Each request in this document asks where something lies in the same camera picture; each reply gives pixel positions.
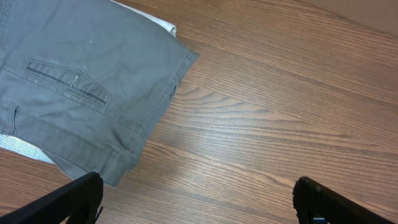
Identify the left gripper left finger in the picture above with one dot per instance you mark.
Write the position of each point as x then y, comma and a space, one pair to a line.
78, 202

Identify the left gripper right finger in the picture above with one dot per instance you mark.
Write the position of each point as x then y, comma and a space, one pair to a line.
315, 203

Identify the grey shorts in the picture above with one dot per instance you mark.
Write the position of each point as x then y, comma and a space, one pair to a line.
86, 81

